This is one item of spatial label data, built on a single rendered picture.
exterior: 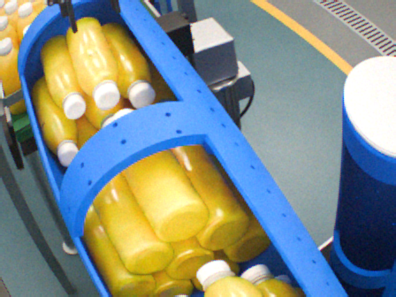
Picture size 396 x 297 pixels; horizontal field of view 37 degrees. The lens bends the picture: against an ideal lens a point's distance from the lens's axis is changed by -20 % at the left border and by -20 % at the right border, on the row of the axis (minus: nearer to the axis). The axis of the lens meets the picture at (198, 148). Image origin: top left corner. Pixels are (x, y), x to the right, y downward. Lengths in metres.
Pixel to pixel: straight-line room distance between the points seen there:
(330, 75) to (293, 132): 0.37
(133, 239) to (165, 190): 0.08
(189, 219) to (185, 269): 0.10
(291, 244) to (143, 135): 0.23
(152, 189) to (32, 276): 1.50
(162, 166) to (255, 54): 2.00
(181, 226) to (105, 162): 0.12
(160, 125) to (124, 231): 0.14
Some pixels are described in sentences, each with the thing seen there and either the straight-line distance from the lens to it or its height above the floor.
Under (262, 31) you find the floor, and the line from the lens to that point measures 2.97.
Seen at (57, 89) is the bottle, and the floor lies 1.13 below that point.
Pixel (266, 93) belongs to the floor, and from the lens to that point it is 2.66.
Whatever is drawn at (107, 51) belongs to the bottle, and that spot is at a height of 1.18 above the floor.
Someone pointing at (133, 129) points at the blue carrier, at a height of 1.23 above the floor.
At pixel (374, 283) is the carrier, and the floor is 0.58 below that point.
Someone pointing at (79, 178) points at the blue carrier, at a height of 1.20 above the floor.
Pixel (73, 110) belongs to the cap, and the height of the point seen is 1.11.
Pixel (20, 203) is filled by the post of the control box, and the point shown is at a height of 0.52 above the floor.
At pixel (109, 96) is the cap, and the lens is 1.03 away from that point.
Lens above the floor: 1.83
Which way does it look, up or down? 47 degrees down
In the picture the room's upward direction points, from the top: 11 degrees counter-clockwise
